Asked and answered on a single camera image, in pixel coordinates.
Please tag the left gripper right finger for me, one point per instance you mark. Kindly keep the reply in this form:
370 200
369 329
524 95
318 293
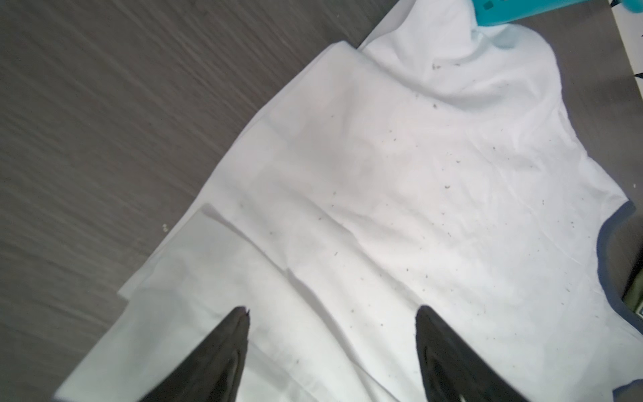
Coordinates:
451 370

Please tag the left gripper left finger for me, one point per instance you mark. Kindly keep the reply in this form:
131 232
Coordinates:
213 371

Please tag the green tank top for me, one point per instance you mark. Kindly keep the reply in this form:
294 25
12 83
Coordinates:
633 296

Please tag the white grey tank top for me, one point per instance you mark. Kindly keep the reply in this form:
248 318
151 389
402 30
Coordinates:
435 165

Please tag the teal plastic basket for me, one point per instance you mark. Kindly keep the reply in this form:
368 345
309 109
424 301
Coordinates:
496 12

